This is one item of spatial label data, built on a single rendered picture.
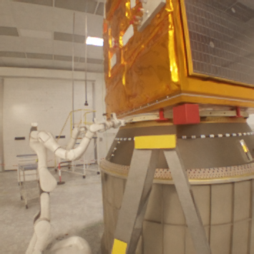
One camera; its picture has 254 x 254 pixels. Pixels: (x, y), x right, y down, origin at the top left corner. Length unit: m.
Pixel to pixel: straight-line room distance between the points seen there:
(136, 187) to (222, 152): 1.02
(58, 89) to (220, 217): 9.02
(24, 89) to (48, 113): 1.70
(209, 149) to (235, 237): 0.77
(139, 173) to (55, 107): 8.78
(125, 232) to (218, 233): 1.02
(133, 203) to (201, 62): 1.08
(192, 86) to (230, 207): 1.00
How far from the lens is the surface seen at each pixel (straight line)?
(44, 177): 1.68
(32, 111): 9.34
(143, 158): 0.65
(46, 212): 1.83
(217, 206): 1.52
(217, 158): 1.50
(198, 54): 1.38
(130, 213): 0.72
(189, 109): 1.24
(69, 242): 2.25
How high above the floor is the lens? 1.53
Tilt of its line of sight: 2 degrees up
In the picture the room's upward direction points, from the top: 2 degrees counter-clockwise
